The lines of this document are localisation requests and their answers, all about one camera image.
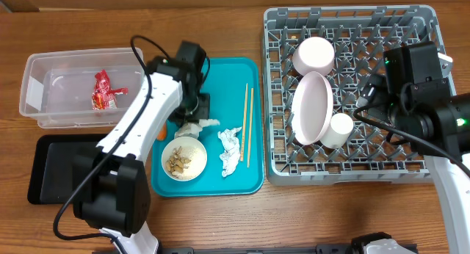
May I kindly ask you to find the white tissue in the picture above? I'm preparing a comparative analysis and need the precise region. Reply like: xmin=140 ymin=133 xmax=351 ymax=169
xmin=217 ymin=127 xmax=242 ymax=178
xmin=174 ymin=119 xmax=220 ymax=139

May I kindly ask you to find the orange carrot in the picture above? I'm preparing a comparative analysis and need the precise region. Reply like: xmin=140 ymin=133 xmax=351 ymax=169
xmin=156 ymin=123 xmax=167 ymax=141

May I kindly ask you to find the red snack wrapper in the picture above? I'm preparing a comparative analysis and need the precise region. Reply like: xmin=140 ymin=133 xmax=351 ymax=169
xmin=91 ymin=70 xmax=129 ymax=110

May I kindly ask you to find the large pink plate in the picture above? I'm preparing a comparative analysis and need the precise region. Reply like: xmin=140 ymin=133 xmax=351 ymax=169
xmin=291 ymin=71 xmax=333 ymax=145

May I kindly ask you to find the pink bowl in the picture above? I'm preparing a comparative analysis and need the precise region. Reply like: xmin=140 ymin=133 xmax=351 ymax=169
xmin=292 ymin=37 xmax=335 ymax=76

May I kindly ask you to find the white cup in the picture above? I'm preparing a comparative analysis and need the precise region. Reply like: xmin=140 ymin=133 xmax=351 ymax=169
xmin=320 ymin=113 xmax=354 ymax=149

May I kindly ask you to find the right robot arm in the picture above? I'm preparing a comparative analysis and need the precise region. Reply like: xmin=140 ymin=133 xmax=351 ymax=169
xmin=353 ymin=41 xmax=469 ymax=253

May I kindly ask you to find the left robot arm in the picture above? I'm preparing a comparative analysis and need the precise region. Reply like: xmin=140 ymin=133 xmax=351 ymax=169
xmin=64 ymin=41 xmax=210 ymax=253

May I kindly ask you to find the grey dishwasher rack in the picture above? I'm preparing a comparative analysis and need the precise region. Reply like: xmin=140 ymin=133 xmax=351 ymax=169
xmin=262 ymin=4 xmax=445 ymax=186

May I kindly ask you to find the small bowl with food scraps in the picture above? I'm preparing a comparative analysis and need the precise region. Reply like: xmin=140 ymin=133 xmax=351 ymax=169
xmin=161 ymin=137 xmax=208 ymax=181

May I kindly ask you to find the teal plastic tray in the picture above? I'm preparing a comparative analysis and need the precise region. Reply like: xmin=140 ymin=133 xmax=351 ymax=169
xmin=151 ymin=57 xmax=264 ymax=197

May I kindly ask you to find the left wooden chopstick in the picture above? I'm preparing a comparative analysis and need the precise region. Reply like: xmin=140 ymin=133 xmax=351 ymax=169
xmin=240 ymin=84 xmax=248 ymax=162

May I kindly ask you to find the clear plastic bin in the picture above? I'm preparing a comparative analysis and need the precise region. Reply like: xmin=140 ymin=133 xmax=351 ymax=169
xmin=19 ymin=48 xmax=145 ymax=128

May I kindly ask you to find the black plastic tray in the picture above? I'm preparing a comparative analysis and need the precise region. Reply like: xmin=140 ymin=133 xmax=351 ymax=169
xmin=27 ymin=134 xmax=106 ymax=205

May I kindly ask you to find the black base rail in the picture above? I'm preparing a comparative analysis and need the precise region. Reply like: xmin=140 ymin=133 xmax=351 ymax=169
xmin=157 ymin=231 xmax=419 ymax=254

